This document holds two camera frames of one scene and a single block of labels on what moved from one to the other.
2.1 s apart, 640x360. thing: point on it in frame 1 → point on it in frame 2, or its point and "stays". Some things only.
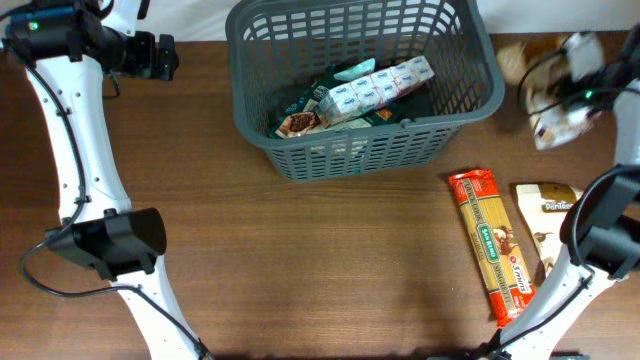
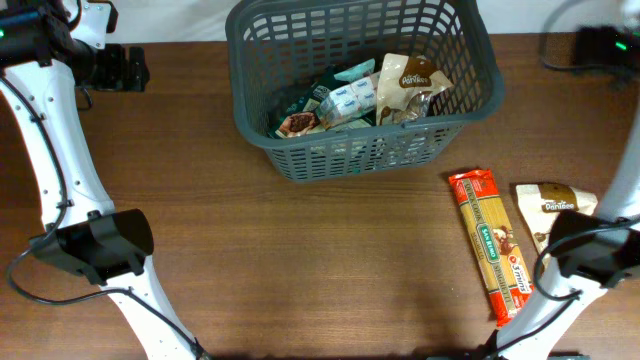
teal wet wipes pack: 363,68 stays
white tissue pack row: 372,89 stays
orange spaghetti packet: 500,263 stays
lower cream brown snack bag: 544,205 stays
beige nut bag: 545,65 → 405,88
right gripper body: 564,93 → 586,45
